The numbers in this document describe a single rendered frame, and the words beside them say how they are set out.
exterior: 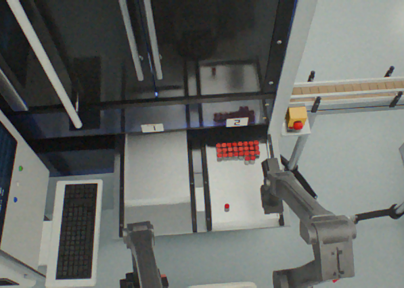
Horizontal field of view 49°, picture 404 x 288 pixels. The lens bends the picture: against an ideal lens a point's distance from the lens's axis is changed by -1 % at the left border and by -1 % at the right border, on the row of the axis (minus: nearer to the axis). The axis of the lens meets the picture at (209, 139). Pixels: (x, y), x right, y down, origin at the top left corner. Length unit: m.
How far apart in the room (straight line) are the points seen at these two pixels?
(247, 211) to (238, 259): 0.88
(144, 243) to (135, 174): 0.71
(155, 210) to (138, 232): 0.57
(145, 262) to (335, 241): 0.46
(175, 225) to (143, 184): 0.22
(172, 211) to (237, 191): 0.27
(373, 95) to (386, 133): 1.07
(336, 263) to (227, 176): 0.91
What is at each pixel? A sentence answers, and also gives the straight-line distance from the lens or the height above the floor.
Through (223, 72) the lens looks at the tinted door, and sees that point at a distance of 1.54.
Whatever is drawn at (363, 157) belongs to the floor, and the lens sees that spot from 3.03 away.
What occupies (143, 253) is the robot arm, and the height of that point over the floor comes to 1.46.
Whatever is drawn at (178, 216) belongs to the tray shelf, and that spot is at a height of 0.88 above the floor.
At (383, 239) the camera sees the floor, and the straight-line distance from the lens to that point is 2.87.
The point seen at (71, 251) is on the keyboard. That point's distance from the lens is 1.90.
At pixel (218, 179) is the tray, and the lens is 1.86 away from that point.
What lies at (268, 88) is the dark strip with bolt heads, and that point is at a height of 1.24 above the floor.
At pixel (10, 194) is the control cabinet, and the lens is 1.69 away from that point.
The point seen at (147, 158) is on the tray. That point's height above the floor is 0.88.
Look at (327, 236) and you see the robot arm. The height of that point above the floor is 1.64.
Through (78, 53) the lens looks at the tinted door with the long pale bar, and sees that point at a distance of 1.46.
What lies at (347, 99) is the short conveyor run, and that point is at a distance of 2.07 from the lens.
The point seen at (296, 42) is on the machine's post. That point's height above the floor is 1.50.
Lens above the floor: 2.60
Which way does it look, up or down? 62 degrees down
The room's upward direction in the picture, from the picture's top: 1 degrees counter-clockwise
